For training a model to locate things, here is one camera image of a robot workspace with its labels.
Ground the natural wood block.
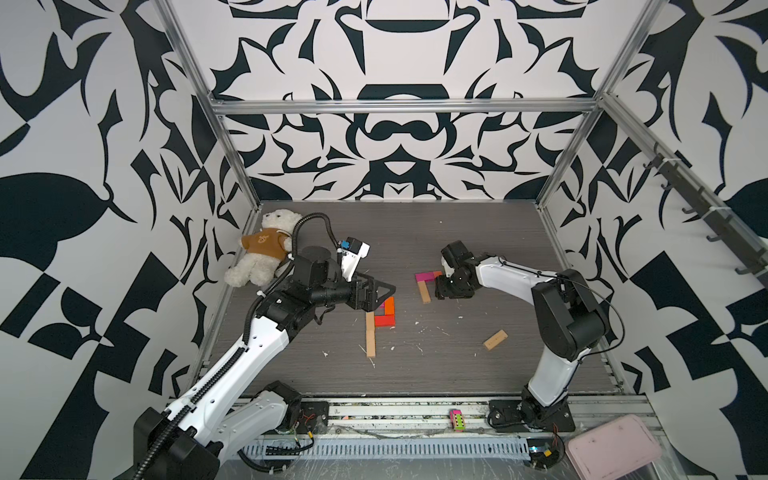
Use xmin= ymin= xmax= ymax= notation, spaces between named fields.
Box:
xmin=365 ymin=312 xmax=375 ymax=334
xmin=417 ymin=281 xmax=431 ymax=304
xmin=483 ymin=330 xmax=508 ymax=351
xmin=365 ymin=330 xmax=376 ymax=358

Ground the red block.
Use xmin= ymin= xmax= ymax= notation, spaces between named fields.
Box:
xmin=374 ymin=315 xmax=396 ymax=328

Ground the magenta block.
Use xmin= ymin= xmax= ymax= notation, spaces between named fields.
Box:
xmin=415 ymin=272 xmax=435 ymax=283

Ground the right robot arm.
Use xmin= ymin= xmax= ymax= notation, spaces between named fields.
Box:
xmin=435 ymin=241 xmax=610 ymax=430

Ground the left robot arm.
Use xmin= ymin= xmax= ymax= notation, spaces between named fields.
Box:
xmin=133 ymin=237 xmax=396 ymax=479

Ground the white teddy bear brown shirt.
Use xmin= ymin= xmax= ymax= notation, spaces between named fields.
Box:
xmin=224 ymin=209 xmax=302 ymax=288

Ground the green circuit board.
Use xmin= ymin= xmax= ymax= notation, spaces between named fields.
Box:
xmin=526 ymin=435 xmax=566 ymax=471

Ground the pink tray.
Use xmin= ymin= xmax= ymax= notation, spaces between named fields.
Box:
xmin=566 ymin=415 xmax=662 ymax=480

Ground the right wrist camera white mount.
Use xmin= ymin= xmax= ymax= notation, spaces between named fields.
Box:
xmin=441 ymin=241 xmax=474 ymax=276

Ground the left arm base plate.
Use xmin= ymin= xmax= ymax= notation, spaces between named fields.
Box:
xmin=279 ymin=401 xmax=330 ymax=434

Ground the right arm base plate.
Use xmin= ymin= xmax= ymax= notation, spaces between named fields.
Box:
xmin=486 ymin=398 xmax=576 ymax=433

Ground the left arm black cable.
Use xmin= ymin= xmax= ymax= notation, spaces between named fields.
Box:
xmin=128 ymin=212 xmax=343 ymax=480

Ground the white cable duct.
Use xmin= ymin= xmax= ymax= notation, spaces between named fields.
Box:
xmin=243 ymin=437 xmax=530 ymax=461

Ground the wall hook rail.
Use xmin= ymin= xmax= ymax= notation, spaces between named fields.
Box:
xmin=644 ymin=141 xmax=767 ymax=289

